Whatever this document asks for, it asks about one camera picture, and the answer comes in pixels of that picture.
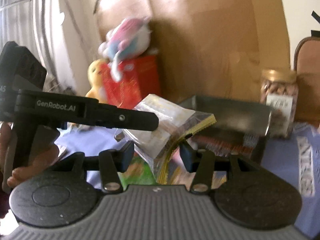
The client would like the white curtain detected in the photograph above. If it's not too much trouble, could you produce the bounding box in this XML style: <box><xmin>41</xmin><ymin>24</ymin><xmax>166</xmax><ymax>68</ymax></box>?
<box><xmin>1</xmin><ymin>0</ymin><xmax>78</xmax><ymax>95</ymax></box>

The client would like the green cracker packet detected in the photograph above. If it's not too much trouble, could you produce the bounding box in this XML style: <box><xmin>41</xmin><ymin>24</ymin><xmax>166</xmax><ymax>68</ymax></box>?
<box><xmin>118</xmin><ymin>154</ymin><xmax>156</xmax><ymax>189</ymax></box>

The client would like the brown chair back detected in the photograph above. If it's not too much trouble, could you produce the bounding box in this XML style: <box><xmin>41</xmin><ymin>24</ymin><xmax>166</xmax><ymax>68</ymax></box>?
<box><xmin>293</xmin><ymin>37</ymin><xmax>319</xmax><ymax>128</ymax></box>

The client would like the large cardboard sheet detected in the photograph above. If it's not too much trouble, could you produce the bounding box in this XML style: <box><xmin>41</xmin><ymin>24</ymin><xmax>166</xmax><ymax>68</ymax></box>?
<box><xmin>94</xmin><ymin>0</ymin><xmax>290</xmax><ymax>102</ymax></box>

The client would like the nut jar gold lid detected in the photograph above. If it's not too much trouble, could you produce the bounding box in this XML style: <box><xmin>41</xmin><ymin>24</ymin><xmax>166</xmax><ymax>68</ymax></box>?
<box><xmin>260</xmin><ymin>69</ymin><xmax>299</xmax><ymax>139</ymax></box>

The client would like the blue tablecloth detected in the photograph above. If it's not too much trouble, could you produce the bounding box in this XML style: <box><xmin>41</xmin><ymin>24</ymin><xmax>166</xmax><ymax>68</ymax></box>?
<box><xmin>56</xmin><ymin>123</ymin><xmax>319</xmax><ymax>239</ymax></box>

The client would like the yellow duck plush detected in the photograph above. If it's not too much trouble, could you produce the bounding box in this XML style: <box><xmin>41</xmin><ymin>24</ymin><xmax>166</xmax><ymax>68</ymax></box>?
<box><xmin>86</xmin><ymin>59</ymin><xmax>107</xmax><ymax>103</ymax></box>

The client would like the black cardboard box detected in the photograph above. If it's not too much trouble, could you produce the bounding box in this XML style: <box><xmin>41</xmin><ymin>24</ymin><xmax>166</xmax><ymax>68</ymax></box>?
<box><xmin>179</xmin><ymin>95</ymin><xmax>272</xmax><ymax>163</ymax></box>

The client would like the clear zip bag white snack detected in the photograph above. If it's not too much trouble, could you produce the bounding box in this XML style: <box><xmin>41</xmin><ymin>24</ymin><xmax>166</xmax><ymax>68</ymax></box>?
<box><xmin>114</xmin><ymin>94</ymin><xmax>216</xmax><ymax>184</ymax></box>

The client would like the red gift bag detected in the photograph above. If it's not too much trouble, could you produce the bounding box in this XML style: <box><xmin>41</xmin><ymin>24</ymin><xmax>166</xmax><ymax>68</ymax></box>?
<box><xmin>102</xmin><ymin>55</ymin><xmax>161</xmax><ymax>109</ymax></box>

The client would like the orange snack packet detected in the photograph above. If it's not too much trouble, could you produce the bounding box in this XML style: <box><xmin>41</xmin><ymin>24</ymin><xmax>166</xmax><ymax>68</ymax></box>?
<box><xmin>167</xmin><ymin>148</ymin><xmax>227</xmax><ymax>190</ymax></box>

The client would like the person's left hand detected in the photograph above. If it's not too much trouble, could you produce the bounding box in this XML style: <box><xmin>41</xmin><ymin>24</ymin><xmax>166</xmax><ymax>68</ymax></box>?
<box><xmin>0</xmin><ymin>122</ymin><xmax>61</xmax><ymax>189</ymax></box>

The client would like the pastel unicorn plush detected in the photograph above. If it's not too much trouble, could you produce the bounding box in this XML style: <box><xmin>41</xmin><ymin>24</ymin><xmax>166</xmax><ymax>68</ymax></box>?
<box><xmin>98</xmin><ymin>17</ymin><xmax>151</xmax><ymax>82</ymax></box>

